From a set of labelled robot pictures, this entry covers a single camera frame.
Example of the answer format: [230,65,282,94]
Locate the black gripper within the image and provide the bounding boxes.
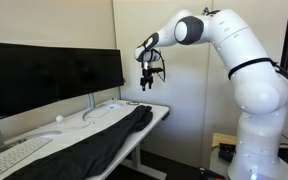
[140,73,154,92]

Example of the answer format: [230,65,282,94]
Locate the dark grey trousers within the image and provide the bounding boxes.
[3,104,154,180]

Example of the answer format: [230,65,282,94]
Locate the black computer monitor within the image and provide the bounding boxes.
[0,41,64,125]
[62,45,126,103]

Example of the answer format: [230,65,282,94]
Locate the white desk leg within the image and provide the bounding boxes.
[121,143,168,180]

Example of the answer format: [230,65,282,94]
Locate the small wooden board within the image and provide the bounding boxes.
[211,132,238,149]

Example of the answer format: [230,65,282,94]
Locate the black box device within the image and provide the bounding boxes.
[217,142,237,163]

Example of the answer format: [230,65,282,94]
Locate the black red clamp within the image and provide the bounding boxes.
[198,166,226,180]

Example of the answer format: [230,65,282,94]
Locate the white keyboard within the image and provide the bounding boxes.
[0,136,54,180]

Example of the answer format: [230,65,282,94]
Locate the thin white desk cable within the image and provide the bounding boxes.
[55,120,94,133]

